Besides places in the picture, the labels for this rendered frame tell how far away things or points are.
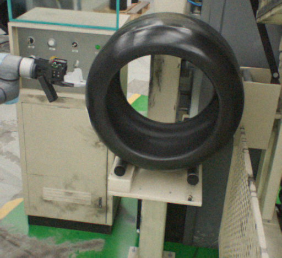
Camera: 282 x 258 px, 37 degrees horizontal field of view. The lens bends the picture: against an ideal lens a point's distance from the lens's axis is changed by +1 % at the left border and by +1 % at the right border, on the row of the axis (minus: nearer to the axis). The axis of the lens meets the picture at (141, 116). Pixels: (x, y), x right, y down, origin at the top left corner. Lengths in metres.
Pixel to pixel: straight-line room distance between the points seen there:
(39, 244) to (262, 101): 1.57
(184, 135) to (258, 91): 0.35
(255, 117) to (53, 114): 1.08
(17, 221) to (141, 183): 1.30
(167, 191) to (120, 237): 1.04
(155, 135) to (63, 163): 0.79
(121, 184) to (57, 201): 1.02
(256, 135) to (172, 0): 0.66
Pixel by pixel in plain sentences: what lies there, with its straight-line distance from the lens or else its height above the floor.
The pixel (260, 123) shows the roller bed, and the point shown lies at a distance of 1.85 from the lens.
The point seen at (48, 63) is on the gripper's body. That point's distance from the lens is 1.60.
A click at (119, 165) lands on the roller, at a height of 0.92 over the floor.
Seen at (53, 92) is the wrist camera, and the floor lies 1.15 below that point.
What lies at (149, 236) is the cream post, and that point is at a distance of 2.29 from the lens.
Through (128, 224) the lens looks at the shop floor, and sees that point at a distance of 2.79.
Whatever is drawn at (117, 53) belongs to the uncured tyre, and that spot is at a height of 1.37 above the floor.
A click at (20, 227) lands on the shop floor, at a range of 2.82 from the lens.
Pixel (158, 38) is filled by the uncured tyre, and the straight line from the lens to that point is 1.40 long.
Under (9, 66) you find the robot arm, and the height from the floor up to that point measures 1.25.
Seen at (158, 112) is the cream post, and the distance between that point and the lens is 1.90.
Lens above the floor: 1.80
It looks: 26 degrees down
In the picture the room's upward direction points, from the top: 3 degrees clockwise
